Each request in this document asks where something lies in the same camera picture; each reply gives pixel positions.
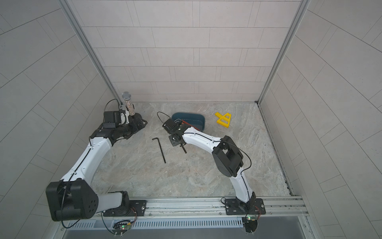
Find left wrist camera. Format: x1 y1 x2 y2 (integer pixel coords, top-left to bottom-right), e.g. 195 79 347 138
102 110 127 129

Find long black hex key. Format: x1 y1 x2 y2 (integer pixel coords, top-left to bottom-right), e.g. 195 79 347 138
152 137 167 164

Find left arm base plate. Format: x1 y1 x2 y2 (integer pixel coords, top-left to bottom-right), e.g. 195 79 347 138
103 200 147 217

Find circuit board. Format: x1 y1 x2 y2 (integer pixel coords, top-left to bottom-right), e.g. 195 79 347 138
242 217 258 234
112 220 132 236

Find left circuit board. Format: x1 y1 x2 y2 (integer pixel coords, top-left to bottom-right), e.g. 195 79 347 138
112 220 132 236

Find teal plastic storage box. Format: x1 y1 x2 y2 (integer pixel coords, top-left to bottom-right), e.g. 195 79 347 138
171 112 206 132

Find yellow plastic triangle holder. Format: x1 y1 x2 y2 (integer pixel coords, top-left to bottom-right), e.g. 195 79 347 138
215 112 231 128

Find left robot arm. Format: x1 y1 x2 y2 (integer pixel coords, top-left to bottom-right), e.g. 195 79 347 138
45 113 147 222

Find glass-top tube on black stand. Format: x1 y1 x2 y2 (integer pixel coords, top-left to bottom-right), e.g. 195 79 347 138
122 91 135 116

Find aluminium front rail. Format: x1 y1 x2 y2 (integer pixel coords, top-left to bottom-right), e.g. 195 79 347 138
58 195 308 221

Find red handled hex key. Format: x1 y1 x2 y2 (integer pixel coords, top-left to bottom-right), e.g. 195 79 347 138
182 119 201 131

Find right circuit board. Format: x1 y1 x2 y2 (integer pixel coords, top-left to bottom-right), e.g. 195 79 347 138
242 217 258 234

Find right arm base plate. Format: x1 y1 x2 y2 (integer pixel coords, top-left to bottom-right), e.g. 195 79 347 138
221 198 266 216

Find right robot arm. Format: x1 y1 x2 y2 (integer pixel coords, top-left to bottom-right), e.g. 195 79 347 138
162 119 256 214

